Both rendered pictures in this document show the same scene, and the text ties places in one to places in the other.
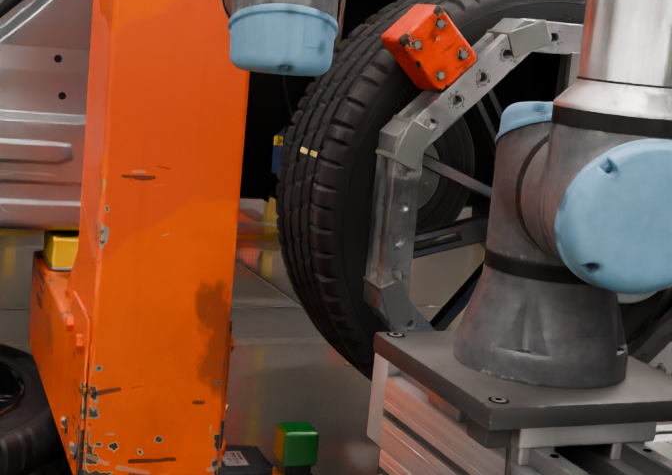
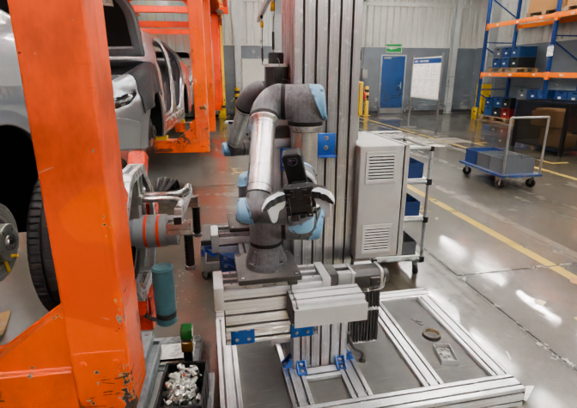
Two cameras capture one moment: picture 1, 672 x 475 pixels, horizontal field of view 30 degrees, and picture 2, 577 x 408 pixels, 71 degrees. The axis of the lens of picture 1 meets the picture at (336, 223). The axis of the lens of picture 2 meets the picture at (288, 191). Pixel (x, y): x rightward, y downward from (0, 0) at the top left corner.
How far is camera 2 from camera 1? 1.40 m
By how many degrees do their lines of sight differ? 76
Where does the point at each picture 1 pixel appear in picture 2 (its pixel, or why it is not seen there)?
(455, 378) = (281, 276)
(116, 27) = (114, 241)
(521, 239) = (276, 239)
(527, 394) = (292, 269)
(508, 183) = (275, 228)
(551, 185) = not seen: hidden behind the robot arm
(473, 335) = (270, 265)
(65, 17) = not seen: outside the picture
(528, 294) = (278, 250)
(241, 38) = (307, 227)
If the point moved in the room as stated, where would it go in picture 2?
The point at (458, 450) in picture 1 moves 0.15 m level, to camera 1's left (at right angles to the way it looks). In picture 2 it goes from (267, 292) to (255, 315)
